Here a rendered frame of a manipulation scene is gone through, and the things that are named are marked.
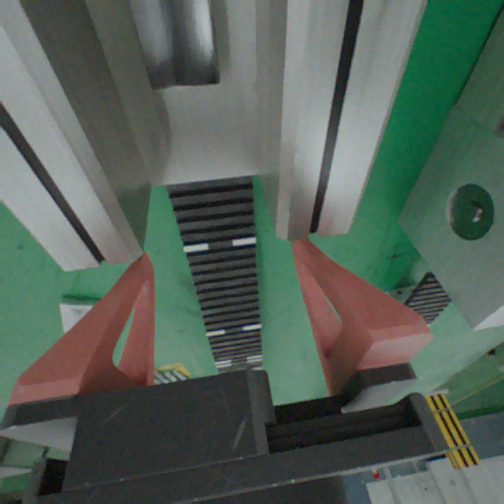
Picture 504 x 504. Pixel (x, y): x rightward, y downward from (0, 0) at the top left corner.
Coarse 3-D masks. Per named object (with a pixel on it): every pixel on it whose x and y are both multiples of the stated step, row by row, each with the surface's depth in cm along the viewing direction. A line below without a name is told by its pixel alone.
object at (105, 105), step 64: (0, 0) 4; (64, 0) 6; (128, 0) 7; (192, 0) 7; (256, 0) 8; (320, 0) 5; (384, 0) 5; (0, 64) 5; (64, 64) 6; (128, 64) 9; (192, 64) 8; (256, 64) 9; (320, 64) 6; (384, 64) 6; (0, 128) 6; (64, 128) 6; (128, 128) 10; (192, 128) 10; (256, 128) 11; (320, 128) 7; (384, 128) 7; (0, 192) 7; (64, 192) 7; (128, 192) 9; (320, 192) 8; (64, 256) 9; (128, 256) 9
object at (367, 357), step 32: (320, 256) 12; (320, 288) 14; (352, 288) 10; (320, 320) 14; (352, 320) 9; (384, 320) 9; (416, 320) 9; (320, 352) 14; (352, 352) 10; (384, 352) 9; (416, 352) 10; (352, 384) 10; (384, 384) 9; (288, 416) 11; (320, 416) 11
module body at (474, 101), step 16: (496, 32) 13; (496, 48) 13; (480, 64) 14; (496, 64) 13; (480, 80) 14; (496, 80) 13; (464, 96) 15; (480, 96) 14; (496, 96) 14; (464, 112) 15; (480, 112) 14; (496, 112) 14; (496, 128) 14
